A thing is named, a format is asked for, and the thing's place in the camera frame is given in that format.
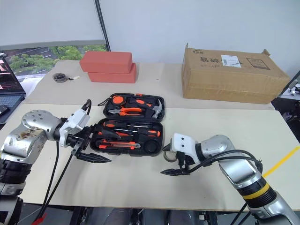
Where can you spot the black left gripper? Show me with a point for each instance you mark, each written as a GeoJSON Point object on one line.
{"type": "Point", "coordinates": [80, 140]}

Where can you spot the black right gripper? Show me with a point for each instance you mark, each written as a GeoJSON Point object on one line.
{"type": "Point", "coordinates": [185, 162]}

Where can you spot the orange black utility knife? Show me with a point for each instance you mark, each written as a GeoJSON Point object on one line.
{"type": "Point", "coordinates": [112, 146]}

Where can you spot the large orange black screwdriver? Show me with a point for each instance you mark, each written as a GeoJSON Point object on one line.
{"type": "Point", "coordinates": [110, 125]}

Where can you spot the small orange black screwdriver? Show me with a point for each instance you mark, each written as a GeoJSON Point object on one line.
{"type": "Point", "coordinates": [150, 133]}

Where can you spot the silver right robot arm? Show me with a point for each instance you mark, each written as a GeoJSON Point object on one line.
{"type": "Point", "coordinates": [239, 168]}

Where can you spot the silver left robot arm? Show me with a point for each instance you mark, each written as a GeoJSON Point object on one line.
{"type": "Point", "coordinates": [35, 124]}

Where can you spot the black plastic tool case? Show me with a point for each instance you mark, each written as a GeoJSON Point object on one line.
{"type": "Point", "coordinates": [154, 147]}

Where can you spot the orange black tape measure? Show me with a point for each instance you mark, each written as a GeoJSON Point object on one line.
{"type": "Point", "coordinates": [116, 100]}

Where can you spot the dark rounded shape under table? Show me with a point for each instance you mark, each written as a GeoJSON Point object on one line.
{"type": "Point", "coordinates": [123, 216]}
{"type": "Point", "coordinates": [184, 218]}

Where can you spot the red foam brick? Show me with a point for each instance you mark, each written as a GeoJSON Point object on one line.
{"type": "Point", "coordinates": [112, 77]}
{"type": "Point", "coordinates": [105, 61]}

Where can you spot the round grey tin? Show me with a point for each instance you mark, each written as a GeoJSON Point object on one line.
{"type": "Point", "coordinates": [59, 77]}

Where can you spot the brown cardboard box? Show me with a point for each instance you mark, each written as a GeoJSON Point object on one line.
{"type": "Point", "coordinates": [229, 82]}

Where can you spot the black smartphone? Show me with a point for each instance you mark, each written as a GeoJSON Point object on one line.
{"type": "Point", "coordinates": [3, 110]}

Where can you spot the dark laptop computer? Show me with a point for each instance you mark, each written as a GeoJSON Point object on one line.
{"type": "Point", "coordinates": [7, 79]}

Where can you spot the black equipment beside table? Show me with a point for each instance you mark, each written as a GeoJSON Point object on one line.
{"type": "Point", "coordinates": [289, 110]}

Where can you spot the white roller window blind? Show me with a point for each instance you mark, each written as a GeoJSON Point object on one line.
{"type": "Point", "coordinates": [47, 18]}

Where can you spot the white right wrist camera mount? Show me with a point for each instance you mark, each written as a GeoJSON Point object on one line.
{"type": "Point", "coordinates": [185, 143]}

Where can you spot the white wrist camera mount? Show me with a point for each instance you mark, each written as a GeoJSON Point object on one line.
{"type": "Point", "coordinates": [75, 120]}
{"type": "Point", "coordinates": [185, 143]}

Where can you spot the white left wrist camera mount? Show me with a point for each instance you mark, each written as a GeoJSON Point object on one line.
{"type": "Point", "coordinates": [75, 120]}

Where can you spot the black window frame pole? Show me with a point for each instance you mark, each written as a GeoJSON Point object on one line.
{"type": "Point", "coordinates": [102, 25]}

